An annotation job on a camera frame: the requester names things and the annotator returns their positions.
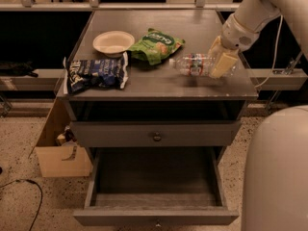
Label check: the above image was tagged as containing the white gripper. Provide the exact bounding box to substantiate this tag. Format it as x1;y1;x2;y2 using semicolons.
208;14;260;78

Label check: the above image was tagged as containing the clear plastic water bottle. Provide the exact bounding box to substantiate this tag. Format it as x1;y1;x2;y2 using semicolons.
168;53;237;78

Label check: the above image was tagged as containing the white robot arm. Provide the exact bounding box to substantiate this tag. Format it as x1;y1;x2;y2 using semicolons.
209;0;308;231

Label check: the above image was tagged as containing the grey wooden drawer cabinet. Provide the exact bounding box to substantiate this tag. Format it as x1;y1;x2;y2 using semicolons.
56;9;259;226

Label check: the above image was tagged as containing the round dark drawer knob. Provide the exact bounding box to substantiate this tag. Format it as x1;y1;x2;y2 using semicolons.
153;133;162;141

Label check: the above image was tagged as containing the closed grey upper drawer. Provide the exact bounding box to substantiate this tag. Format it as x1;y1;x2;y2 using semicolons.
70;121;241;147

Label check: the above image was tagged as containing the open grey bottom drawer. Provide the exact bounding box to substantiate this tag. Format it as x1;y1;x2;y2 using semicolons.
74;147;239;226

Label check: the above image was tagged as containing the green snack bag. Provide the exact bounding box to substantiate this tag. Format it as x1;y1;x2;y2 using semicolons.
129;28;185;65

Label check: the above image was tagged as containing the white paper bowl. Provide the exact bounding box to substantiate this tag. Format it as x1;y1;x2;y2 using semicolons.
92;31;135;57

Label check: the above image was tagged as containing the blue chips bag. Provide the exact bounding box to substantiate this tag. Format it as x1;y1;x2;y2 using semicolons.
64;52;129;94

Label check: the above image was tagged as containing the cardboard box on floor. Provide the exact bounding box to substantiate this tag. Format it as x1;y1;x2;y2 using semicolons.
35;99;92;177

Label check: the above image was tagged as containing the black object on left ledge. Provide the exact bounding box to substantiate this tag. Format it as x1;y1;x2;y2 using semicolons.
0;61;39;78

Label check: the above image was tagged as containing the white hanging cable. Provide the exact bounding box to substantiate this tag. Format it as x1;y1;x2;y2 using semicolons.
254;14;285;89

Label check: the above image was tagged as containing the black floor cable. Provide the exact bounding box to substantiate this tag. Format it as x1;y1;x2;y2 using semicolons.
0;178;44;231

